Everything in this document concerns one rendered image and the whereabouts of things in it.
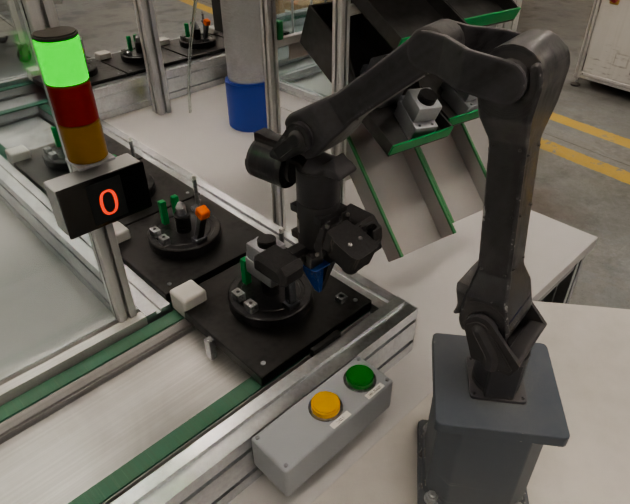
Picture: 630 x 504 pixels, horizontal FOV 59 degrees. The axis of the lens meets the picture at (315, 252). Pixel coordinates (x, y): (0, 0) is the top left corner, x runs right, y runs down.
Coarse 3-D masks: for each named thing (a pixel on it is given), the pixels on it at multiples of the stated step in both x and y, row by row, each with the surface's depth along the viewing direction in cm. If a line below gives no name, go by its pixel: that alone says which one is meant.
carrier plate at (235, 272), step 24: (216, 288) 95; (312, 288) 95; (336, 288) 95; (192, 312) 90; (216, 312) 90; (312, 312) 90; (336, 312) 90; (360, 312) 91; (216, 336) 86; (240, 336) 86; (264, 336) 86; (288, 336) 86; (312, 336) 86; (240, 360) 82; (264, 360) 82; (288, 360) 82; (264, 384) 80
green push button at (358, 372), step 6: (354, 366) 80; (360, 366) 80; (366, 366) 80; (348, 372) 80; (354, 372) 80; (360, 372) 80; (366, 372) 80; (372, 372) 80; (348, 378) 79; (354, 378) 79; (360, 378) 79; (366, 378) 79; (372, 378) 79; (348, 384) 79; (354, 384) 78; (360, 384) 78; (366, 384) 78
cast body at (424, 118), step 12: (408, 96) 87; (420, 96) 86; (432, 96) 86; (396, 108) 91; (408, 108) 88; (420, 108) 85; (432, 108) 86; (408, 120) 89; (420, 120) 88; (432, 120) 89; (408, 132) 89; (420, 132) 88
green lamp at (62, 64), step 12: (36, 48) 62; (48, 48) 61; (60, 48) 62; (72, 48) 62; (48, 60) 62; (60, 60) 62; (72, 60) 63; (84, 60) 65; (48, 72) 63; (60, 72) 63; (72, 72) 63; (84, 72) 65; (48, 84) 64; (60, 84) 64; (72, 84) 64
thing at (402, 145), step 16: (320, 16) 94; (352, 16) 98; (304, 32) 95; (320, 32) 91; (352, 32) 102; (368, 32) 100; (320, 48) 93; (352, 48) 99; (368, 48) 100; (384, 48) 98; (320, 64) 94; (352, 64) 87; (368, 64) 98; (352, 80) 88; (384, 112) 92; (368, 128) 89; (384, 128) 90; (400, 128) 91; (448, 128) 91; (384, 144) 87; (400, 144) 86; (416, 144) 89
